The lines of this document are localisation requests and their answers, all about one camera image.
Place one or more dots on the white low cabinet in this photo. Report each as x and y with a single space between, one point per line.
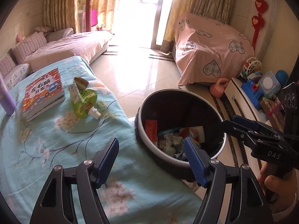
243 100

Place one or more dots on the beige patterned curtain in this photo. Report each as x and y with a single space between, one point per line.
205 0
108 4
59 4

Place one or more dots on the white snack wrapper red label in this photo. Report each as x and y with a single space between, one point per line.
78 86

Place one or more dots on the black round trash bin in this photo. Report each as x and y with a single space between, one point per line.
177 107

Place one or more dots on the blue plastic wrapper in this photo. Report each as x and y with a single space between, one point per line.
169 131

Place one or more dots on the red heart hanging ornament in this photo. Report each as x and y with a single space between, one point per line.
260 4

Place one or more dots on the small white bottle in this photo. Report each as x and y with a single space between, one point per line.
95 113

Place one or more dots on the pink plush toy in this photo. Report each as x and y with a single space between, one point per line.
19 36

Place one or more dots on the colourful children's book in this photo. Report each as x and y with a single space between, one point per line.
43 91

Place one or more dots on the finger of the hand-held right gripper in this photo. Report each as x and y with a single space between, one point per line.
243 120
233 128

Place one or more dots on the blue plastic toy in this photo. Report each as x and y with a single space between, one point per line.
251 93

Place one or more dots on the purple water bottle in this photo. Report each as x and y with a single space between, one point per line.
7 100

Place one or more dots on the blue spiky ball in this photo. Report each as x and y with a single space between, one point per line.
282 76

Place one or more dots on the person's right hand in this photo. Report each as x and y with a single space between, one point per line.
282 189

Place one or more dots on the light blue toy cube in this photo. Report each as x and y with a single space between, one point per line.
268 84

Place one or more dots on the red flat packet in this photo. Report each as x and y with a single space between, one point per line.
151 130

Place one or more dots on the white crumpled tissue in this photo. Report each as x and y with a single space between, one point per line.
170 143

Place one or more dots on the white patterned pillow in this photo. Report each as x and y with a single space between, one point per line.
18 74

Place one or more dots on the green drink pouch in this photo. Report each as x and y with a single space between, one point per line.
85 105

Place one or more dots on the sofa with pink cover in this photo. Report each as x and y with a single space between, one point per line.
77 44

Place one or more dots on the white cage ball toy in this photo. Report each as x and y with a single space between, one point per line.
252 64

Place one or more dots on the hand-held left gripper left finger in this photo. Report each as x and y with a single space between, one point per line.
108 161

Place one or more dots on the large striped pillow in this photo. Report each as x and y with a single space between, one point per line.
7 66
29 45

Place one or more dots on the pink heart print sheet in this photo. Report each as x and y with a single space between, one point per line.
205 49

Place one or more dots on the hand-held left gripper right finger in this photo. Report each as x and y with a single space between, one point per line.
195 161

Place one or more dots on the blue floral tablecloth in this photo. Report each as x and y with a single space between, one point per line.
58 144

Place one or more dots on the pink kettlebell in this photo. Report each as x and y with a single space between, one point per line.
218 89

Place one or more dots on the small striped pillow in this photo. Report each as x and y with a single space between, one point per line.
44 29

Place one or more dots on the wooden glass partition frame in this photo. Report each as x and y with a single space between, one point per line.
87 4

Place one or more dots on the orange red wrapper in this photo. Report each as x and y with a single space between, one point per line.
186 133

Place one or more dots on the grey sofa armrest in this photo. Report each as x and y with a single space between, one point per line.
59 33

